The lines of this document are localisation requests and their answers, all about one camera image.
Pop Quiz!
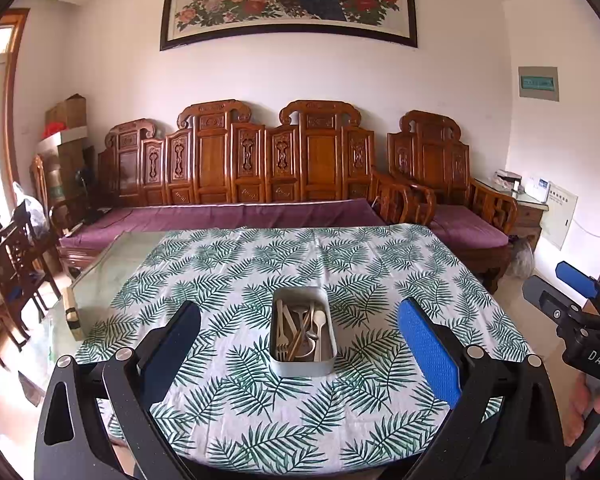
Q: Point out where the carved wooden armchair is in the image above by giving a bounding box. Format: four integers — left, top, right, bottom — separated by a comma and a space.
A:
386, 110, 520, 295

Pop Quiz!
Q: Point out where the white desk device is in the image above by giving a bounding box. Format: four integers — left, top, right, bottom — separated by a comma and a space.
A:
522, 177, 551, 203

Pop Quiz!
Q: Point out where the grey rectangular metal tray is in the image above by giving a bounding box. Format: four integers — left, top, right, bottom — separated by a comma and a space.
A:
269, 286, 338, 377

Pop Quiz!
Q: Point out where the cream plastic fork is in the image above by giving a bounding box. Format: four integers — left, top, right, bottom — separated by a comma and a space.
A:
275, 300, 288, 361

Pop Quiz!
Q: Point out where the cream plastic knife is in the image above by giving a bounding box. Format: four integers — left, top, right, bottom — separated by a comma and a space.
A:
281, 301, 301, 346

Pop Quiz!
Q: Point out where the wooden chair back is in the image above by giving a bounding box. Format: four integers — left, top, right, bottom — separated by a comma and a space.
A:
30, 154, 51, 211

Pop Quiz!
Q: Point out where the cream plastic spoon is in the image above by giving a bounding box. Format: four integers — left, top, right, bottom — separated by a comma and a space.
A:
314, 310, 331, 362

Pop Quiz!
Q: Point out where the dark wooden dining chair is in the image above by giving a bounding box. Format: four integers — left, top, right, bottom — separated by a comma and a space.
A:
0, 215, 63, 356

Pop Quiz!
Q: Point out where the stack of brown cartons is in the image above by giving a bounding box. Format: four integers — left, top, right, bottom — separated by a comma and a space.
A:
37, 140, 96, 211

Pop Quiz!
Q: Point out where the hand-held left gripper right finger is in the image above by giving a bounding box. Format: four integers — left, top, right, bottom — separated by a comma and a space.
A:
397, 297, 566, 480

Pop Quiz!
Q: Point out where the long purple sofa cushion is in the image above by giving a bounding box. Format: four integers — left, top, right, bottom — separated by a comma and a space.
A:
60, 197, 388, 251

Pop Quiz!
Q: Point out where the person's right hand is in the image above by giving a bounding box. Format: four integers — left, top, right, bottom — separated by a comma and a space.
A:
562, 377, 600, 461

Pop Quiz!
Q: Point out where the wooden block with black band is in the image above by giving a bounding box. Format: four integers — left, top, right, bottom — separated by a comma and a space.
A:
62, 287, 85, 341

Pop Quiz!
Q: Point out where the pale shiny spoon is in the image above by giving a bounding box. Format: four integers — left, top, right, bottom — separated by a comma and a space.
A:
305, 305, 322, 342

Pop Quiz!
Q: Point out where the metal spoon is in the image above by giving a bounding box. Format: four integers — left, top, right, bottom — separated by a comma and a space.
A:
300, 327, 319, 362

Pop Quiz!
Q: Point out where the wooden side table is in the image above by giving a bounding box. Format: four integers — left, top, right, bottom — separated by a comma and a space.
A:
475, 175, 550, 251

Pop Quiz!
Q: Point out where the gold chopstick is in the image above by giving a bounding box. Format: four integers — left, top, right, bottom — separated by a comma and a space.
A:
286, 302, 316, 362
289, 302, 319, 361

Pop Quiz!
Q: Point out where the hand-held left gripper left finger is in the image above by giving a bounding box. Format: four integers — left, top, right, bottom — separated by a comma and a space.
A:
32, 300, 202, 480

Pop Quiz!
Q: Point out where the green leaf print tablecloth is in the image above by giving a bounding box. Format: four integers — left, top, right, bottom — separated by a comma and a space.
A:
75, 223, 533, 480

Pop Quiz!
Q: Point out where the wooden door frame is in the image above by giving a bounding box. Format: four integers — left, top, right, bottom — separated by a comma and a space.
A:
0, 7, 31, 191

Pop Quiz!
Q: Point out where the white cardboard box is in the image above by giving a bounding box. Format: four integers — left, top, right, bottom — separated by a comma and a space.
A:
35, 127, 90, 153

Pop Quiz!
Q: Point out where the white panel board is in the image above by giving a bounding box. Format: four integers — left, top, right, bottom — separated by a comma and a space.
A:
539, 184, 578, 251

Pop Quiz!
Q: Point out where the wall box with green label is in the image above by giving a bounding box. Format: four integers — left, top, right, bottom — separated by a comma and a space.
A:
518, 66, 560, 102

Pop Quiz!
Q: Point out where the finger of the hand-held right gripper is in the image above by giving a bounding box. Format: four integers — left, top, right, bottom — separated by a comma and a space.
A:
555, 261, 600, 317
522, 275, 584, 327

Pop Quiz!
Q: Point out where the purple armchair cushion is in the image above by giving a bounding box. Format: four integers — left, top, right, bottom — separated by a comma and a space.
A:
430, 204, 510, 248

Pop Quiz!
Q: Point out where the carved wooden sofa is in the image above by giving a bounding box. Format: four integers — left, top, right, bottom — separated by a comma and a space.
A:
57, 99, 437, 273

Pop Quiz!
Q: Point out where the brown cardboard box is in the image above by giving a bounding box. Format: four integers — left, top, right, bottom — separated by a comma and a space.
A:
45, 94, 87, 133

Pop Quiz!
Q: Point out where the clear plastic bag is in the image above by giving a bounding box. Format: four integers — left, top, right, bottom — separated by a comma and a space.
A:
507, 237, 536, 281
12, 182, 48, 233

